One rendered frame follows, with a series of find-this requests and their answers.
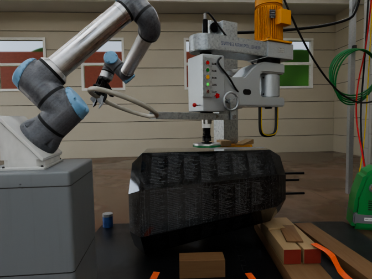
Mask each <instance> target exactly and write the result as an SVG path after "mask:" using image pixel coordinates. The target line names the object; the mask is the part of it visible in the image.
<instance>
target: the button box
mask: <svg viewBox="0 0 372 279"><path fill-rule="evenodd" d="M206 60H208V61H209V63H210V64H209V65H206V63H205V62H206ZM206 68H209V69H210V71H209V72H206V71H205V69H206ZM206 75H209V76H210V79H209V80H207V79H206ZM206 82H209V83H210V86H209V87H207V86H206ZM206 89H209V90H210V93H209V94H207V93H206ZM201 96H202V97H212V58H209V57H201Z"/></svg>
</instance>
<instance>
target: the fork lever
mask: <svg viewBox="0 0 372 279"><path fill-rule="evenodd" d="M158 113H159V116H158V118H149V119H166V120H231V119H230V113H195V112H158Z"/></svg>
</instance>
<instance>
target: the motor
mask: <svg viewBox="0 0 372 279"><path fill-rule="evenodd" d="M282 6H283V0H255V40H259V41H263V42H266V41H272V42H279V43H286V44H292V42H291V41H285V40H283V27H287V26H289V25H291V10H288V9H283V7H282Z"/></svg>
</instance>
